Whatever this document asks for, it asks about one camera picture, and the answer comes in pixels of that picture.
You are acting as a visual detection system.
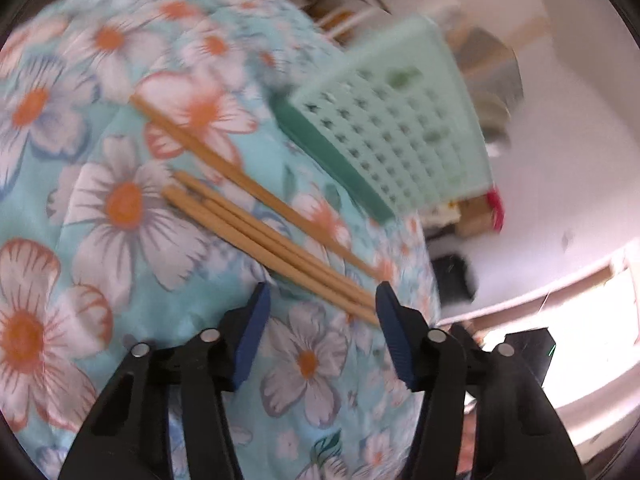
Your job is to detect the green plastic utensil basket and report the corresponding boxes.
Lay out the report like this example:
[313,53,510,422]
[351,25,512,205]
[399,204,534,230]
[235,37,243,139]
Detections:
[272,14,493,223]

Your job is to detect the floral blue tablecloth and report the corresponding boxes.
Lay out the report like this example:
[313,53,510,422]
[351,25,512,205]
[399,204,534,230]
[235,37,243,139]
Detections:
[0,0,441,480]

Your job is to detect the bunch of wooden chopsticks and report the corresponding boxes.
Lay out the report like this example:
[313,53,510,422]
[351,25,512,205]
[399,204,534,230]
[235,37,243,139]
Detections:
[130,94,386,326]

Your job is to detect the large brown cardboard box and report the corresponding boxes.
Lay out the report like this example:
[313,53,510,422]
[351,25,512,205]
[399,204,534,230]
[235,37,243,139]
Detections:
[457,195,496,236]

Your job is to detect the white metal-legged table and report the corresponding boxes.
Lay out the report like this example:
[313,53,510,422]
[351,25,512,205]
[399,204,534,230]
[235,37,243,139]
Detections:
[300,0,401,43]

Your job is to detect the black trash bin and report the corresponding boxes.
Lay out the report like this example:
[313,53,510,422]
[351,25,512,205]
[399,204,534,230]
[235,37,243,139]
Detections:
[432,252,478,306]

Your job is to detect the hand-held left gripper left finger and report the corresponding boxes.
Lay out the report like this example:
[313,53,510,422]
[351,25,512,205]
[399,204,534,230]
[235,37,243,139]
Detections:
[57,282,272,480]

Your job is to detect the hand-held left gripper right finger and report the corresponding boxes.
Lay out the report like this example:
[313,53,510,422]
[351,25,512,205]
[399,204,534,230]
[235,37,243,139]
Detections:
[375,281,588,480]

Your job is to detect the red plastic bag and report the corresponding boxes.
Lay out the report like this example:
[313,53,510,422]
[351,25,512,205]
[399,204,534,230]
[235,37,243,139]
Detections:
[487,187,506,233]

